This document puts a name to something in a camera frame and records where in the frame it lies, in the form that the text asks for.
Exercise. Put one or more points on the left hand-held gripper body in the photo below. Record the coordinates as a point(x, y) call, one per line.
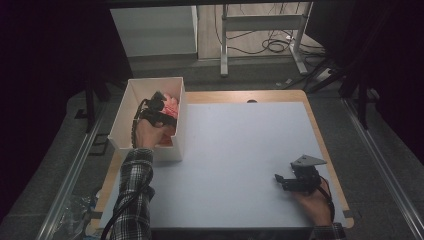
point(155, 115)

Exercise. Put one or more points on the person's right hand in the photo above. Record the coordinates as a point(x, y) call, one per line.
point(315, 206)

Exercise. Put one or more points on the white box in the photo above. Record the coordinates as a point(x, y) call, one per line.
point(146, 87)

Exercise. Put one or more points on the person's left hand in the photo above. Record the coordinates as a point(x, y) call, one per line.
point(150, 135)

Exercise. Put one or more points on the aluminium rail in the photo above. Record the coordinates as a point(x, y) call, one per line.
point(70, 180)
point(383, 166)

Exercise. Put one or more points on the grey metal desk frame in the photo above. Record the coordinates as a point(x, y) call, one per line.
point(263, 22)

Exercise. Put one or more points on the light blue table mat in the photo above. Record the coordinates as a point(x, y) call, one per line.
point(233, 160)

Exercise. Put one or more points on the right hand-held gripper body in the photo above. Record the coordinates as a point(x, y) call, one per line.
point(303, 178)

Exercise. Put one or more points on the white cabinet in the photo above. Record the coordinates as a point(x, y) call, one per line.
point(153, 31)

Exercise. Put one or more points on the white power strip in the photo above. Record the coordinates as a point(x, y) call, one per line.
point(324, 75)

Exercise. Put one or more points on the black stand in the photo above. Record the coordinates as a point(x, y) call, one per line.
point(361, 100)
point(90, 103)

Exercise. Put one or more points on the pink glove with red print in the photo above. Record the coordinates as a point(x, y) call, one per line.
point(171, 107)

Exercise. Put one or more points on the clear plastic bag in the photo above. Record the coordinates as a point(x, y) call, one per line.
point(78, 213)

